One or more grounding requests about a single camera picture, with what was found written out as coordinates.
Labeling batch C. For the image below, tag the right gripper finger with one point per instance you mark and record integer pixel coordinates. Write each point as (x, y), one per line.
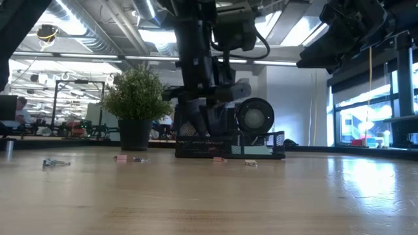
(330, 50)
(321, 65)

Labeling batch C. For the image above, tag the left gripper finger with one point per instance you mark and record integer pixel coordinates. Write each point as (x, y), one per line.
(197, 117)
(218, 120)

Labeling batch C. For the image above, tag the black mesh desk organizer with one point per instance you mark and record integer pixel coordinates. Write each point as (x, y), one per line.
(196, 148)

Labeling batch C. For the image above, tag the yellow binder clip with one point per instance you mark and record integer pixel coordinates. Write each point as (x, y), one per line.
(250, 162)

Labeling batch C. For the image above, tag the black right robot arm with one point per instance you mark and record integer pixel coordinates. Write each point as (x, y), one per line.
(405, 13)

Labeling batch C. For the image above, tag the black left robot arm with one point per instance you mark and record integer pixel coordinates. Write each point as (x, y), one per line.
(192, 32)

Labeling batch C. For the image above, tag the person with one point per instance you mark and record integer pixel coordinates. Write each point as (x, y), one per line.
(23, 107)
(165, 122)

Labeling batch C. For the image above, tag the green plant in black pot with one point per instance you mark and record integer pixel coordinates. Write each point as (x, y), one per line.
(137, 94)

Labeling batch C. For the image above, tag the dark computer monitor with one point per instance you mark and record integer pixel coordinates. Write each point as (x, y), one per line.
(8, 107)

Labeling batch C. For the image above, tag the silver metal standoff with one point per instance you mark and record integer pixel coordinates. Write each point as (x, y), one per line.
(9, 150)

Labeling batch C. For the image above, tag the black gantry frame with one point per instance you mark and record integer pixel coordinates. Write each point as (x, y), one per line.
(55, 107)

